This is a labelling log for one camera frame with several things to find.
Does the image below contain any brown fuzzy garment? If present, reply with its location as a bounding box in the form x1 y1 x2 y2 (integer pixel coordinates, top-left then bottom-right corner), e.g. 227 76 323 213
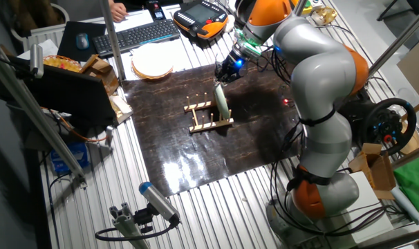
7 0 64 28

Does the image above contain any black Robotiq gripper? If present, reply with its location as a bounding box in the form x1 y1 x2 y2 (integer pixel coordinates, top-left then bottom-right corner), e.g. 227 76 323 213
214 51 248 86

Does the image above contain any aluminium frame post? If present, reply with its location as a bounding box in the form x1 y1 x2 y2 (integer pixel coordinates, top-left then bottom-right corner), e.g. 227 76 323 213
391 140 419 170
363 1 419 81
98 0 127 82

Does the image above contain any orange cable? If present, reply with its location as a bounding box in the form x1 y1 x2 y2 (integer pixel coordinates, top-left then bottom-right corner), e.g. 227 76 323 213
39 106 109 143

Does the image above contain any brown paper bag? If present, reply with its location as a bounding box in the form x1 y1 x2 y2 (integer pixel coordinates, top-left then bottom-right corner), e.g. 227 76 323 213
80 54 120 97

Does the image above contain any long aluminium beam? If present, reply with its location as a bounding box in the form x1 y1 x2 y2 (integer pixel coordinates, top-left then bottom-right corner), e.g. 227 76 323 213
0 48 88 186

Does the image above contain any pale green dish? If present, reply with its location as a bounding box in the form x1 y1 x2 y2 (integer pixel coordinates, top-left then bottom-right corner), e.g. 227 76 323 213
213 82 231 121

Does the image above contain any blue box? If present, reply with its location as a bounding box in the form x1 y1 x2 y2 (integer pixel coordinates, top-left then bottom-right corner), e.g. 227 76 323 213
50 141 91 174

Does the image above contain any person's right hand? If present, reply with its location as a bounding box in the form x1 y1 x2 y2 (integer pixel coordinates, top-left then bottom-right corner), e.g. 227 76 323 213
109 1 129 23

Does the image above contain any black steering wheel controller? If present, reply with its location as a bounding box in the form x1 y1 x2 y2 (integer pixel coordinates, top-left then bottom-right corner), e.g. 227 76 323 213
337 98 418 156

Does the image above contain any yellow green button box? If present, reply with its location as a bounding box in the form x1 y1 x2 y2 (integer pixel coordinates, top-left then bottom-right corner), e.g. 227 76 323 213
292 0 314 15

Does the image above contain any black computer keyboard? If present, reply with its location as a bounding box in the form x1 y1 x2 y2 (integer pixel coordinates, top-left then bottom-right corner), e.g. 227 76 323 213
91 19 181 58

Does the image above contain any silver camera blue cap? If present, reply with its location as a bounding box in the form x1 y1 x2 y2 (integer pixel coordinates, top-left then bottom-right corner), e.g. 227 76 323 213
138 181 181 225

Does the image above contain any black monitor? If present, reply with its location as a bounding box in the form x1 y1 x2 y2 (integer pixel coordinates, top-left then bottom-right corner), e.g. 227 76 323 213
8 55 118 127

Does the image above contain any dark marble pattern mat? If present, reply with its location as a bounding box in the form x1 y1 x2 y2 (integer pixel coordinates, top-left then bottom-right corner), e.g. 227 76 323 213
121 62 302 198

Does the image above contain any wooden dish rack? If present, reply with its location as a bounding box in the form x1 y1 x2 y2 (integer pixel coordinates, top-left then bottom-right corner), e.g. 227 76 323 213
183 91 235 134

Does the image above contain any white round object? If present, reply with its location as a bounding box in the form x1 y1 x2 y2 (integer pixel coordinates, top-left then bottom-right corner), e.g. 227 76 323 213
224 14 236 34

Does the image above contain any white plate gold rim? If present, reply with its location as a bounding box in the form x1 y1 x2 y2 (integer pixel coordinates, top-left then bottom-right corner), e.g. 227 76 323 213
131 44 175 81

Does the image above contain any black orange teach pendant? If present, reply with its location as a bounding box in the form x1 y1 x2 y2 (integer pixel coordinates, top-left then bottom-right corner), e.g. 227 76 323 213
173 0 230 39

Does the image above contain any green cloth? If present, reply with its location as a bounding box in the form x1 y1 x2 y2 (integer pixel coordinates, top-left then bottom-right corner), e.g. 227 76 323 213
393 157 419 221

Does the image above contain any pale paper roll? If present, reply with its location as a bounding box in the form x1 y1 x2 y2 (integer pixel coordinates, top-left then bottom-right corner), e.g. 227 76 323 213
390 185 419 225

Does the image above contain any orange wicker basket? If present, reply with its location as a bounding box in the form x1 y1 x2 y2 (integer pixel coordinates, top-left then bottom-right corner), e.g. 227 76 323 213
42 54 83 73

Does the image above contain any white board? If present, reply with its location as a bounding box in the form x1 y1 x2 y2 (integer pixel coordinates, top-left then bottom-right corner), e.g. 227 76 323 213
346 171 394 245

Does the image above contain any black device red button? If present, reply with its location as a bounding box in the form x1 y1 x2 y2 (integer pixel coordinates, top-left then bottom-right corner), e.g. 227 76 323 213
145 0 167 21

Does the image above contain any black round spool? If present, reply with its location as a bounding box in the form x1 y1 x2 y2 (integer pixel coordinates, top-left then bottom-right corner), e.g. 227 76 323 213
235 0 255 25

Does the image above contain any brown cardboard sheet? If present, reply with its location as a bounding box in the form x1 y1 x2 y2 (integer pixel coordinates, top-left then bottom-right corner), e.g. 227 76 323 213
396 40 419 102

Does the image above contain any white yellow packet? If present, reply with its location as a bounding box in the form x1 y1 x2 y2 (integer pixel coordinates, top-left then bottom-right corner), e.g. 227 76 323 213
109 95 134 125

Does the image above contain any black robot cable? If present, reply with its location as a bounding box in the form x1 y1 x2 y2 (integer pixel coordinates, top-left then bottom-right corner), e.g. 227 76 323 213
268 157 400 239
270 117 306 208

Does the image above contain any black mouse pad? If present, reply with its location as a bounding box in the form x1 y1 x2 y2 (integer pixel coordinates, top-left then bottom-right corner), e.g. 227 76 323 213
57 21 106 62

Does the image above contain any black camera cable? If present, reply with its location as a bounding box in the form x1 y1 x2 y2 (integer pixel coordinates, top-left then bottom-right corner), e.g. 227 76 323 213
94 217 180 242

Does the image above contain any wrist adapter with circuit board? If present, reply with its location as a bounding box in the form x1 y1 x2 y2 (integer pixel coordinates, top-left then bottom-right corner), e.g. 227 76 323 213
232 29 266 59

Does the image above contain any brown cardboard box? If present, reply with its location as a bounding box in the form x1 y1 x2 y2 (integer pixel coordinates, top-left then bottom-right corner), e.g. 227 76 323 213
347 142 398 201

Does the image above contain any silver cylinder camera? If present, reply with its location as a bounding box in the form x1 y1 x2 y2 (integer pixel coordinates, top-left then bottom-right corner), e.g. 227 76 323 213
29 43 45 79

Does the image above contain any aluminium profile camera mount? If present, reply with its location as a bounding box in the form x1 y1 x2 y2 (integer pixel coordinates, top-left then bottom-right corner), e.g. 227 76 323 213
109 202 151 249

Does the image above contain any blue grey computer mouse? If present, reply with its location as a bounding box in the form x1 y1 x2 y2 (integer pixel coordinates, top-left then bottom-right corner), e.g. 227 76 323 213
75 33 90 50

